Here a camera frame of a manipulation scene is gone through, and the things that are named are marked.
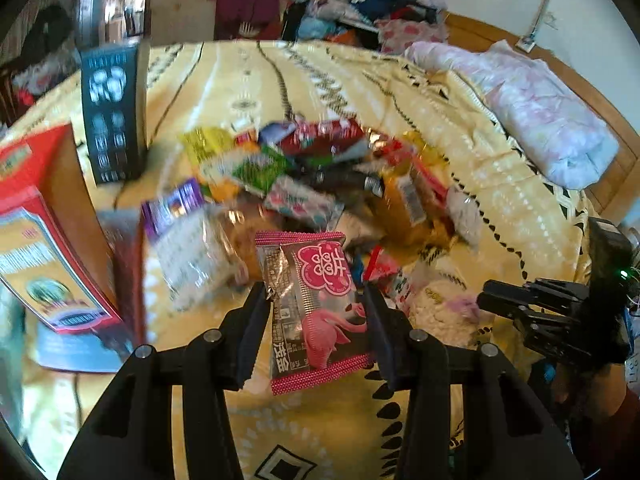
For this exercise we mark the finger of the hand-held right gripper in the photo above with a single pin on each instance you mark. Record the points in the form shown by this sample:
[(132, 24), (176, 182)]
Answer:
[(515, 297)]

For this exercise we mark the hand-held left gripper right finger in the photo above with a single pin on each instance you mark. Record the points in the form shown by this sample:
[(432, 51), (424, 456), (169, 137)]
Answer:
[(380, 332)]

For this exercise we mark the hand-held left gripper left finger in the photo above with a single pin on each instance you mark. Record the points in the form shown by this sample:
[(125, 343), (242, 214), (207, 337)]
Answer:
[(252, 332)]

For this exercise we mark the pink flamingo snack packet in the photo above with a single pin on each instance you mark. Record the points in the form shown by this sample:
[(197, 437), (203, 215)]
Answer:
[(315, 310)]

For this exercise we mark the pile of mixed snack packets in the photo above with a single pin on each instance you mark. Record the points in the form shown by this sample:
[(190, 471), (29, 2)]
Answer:
[(310, 185)]

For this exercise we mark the person's right hand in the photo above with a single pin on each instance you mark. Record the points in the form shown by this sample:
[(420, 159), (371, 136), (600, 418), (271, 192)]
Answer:
[(600, 395)]

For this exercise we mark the blue booklet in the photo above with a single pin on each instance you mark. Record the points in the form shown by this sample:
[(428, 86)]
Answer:
[(75, 352)]

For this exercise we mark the pink white quilt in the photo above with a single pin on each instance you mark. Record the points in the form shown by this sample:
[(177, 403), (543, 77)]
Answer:
[(530, 105)]

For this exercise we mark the wooden headboard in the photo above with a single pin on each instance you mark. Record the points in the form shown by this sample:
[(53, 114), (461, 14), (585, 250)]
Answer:
[(590, 95)]

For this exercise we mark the red and yellow carton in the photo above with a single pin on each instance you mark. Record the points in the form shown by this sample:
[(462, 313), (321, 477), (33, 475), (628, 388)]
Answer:
[(45, 240)]

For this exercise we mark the yellow patterned bedspread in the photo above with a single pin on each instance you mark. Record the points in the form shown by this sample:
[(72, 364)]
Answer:
[(350, 90)]

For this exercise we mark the tall black carton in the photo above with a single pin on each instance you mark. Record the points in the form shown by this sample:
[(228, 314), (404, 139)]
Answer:
[(112, 110)]

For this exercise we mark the heap of colourful clothes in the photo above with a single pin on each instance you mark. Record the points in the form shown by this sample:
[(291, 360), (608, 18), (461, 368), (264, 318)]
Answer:
[(360, 0)]

